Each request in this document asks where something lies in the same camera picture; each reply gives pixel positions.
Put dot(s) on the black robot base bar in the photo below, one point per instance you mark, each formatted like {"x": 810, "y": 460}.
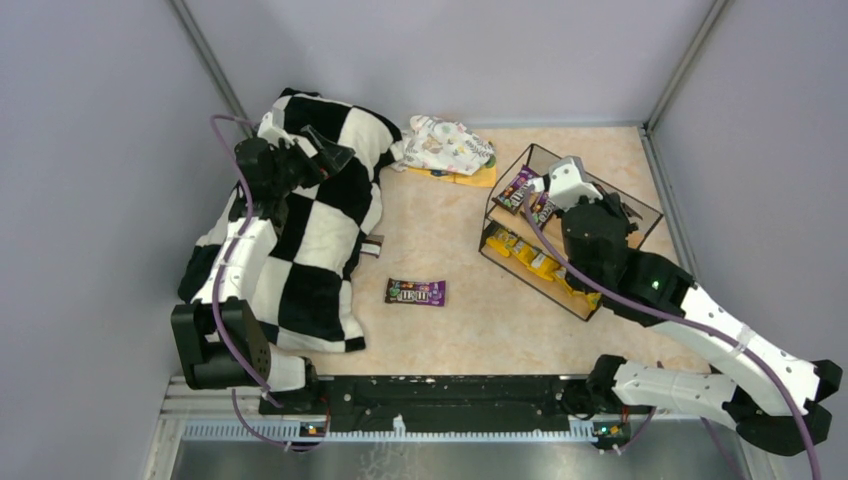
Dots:
{"x": 444, "y": 403}

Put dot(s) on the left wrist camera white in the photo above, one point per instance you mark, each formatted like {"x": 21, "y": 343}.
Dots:
{"x": 271, "y": 128}

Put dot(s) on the black wire wooden shelf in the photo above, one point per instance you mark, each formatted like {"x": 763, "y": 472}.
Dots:
{"x": 540, "y": 159}

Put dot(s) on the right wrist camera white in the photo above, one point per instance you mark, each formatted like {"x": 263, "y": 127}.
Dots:
{"x": 569, "y": 184}

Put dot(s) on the black white checkered pillow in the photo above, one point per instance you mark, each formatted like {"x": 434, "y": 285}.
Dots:
{"x": 303, "y": 298}

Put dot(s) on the purple m&m bag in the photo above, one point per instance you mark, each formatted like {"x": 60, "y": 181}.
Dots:
{"x": 542, "y": 209}
{"x": 511, "y": 198}
{"x": 415, "y": 293}

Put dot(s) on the yellow M&M bags lower shelf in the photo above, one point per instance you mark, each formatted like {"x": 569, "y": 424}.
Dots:
{"x": 536, "y": 261}

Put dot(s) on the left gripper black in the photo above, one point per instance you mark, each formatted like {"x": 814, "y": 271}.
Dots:
{"x": 308, "y": 162}

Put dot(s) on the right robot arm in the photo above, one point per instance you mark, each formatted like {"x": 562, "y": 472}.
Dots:
{"x": 770, "y": 398}

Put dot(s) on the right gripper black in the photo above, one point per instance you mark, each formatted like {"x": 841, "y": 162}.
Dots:
{"x": 619, "y": 210}

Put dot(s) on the purple M&M bag on shelf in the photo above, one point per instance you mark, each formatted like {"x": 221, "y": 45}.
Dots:
{"x": 511, "y": 198}

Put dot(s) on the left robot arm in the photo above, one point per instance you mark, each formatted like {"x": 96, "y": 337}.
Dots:
{"x": 219, "y": 340}

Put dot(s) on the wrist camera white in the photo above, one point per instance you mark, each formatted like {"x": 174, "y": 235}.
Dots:
{"x": 271, "y": 128}
{"x": 569, "y": 184}

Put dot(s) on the floral white cloth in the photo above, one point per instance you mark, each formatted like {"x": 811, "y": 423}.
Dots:
{"x": 436, "y": 144}

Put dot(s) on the yellow cloth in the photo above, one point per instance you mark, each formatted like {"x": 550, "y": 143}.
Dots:
{"x": 485, "y": 177}

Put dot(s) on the white toothed rail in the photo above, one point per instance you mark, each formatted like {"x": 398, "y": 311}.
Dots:
{"x": 298, "y": 431}

